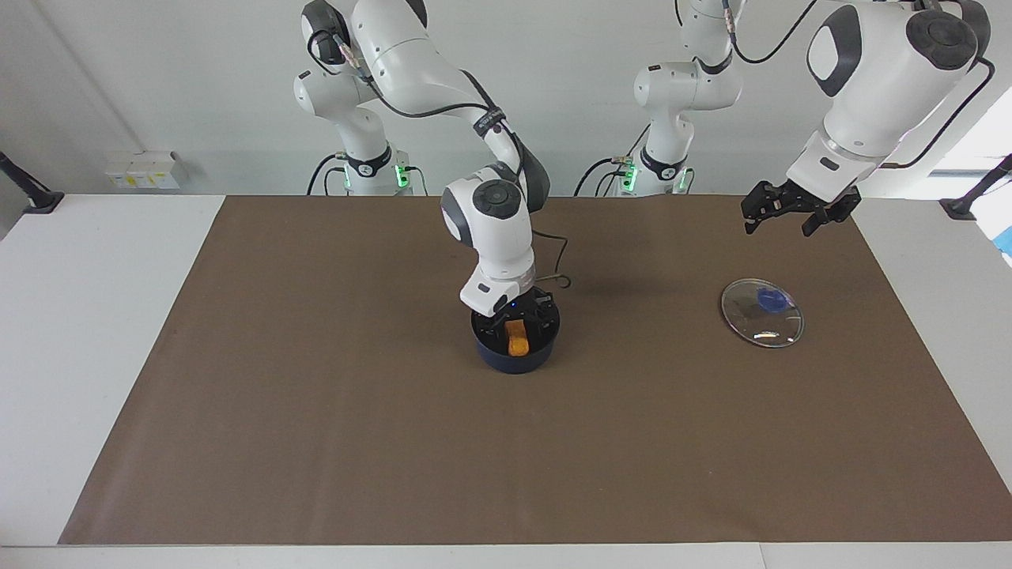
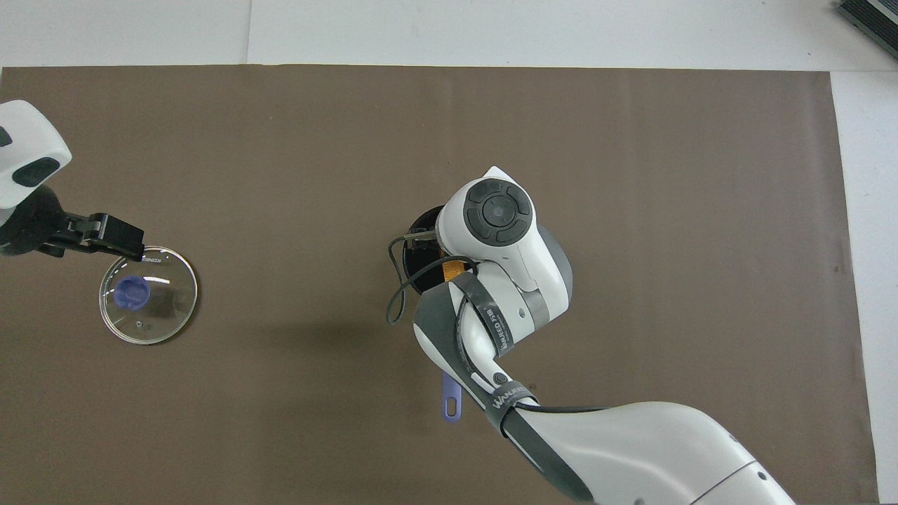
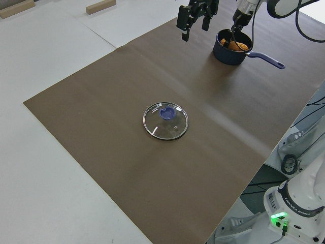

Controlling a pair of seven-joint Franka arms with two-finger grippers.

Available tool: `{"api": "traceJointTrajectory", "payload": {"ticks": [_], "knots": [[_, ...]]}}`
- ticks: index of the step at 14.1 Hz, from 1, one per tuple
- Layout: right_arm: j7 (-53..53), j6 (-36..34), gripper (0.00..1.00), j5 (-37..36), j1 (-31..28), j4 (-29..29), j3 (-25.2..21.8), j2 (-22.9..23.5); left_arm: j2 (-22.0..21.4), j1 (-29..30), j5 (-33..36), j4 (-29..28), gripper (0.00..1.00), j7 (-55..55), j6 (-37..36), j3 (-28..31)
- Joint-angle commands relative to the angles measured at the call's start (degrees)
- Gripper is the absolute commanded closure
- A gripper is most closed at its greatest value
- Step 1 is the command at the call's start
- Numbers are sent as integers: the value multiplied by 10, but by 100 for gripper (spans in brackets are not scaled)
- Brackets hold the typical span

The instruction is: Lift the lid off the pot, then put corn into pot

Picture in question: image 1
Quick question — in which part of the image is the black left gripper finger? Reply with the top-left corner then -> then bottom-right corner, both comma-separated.
741,182 -> 787,234
801,194 -> 863,238

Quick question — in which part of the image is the white wall power strip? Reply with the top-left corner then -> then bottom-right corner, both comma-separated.
104,152 -> 181,190

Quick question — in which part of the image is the black right base cable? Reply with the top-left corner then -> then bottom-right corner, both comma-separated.
307,153 -> 349,197

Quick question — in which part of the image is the black clamp stand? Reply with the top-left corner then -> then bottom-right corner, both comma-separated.
0,150 -> 66,216
939,154 -> 1012,220

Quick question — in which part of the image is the black left base cable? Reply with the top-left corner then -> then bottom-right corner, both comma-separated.
573,122 -> 651,197

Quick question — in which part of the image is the glass lid with blue knob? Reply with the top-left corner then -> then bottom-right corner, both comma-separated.
720,278 -> 805,349

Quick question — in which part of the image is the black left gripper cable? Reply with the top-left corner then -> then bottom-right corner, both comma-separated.
731,0 -> 995,170

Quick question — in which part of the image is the dark blue saucepan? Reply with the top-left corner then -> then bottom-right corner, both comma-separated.
471,304 -> 561,375

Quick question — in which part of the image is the brown table mat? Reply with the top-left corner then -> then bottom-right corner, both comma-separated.
58,195 -> 1012,546

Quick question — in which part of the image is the black base cable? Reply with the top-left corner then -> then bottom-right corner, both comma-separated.
573,122 -> 651,197
307,153 -> 349,197

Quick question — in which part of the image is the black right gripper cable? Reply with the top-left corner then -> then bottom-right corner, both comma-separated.
316,32 -> 574,289

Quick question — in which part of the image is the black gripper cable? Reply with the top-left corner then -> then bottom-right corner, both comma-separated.
731,0 -> 995,170
316,32 -> 574,289

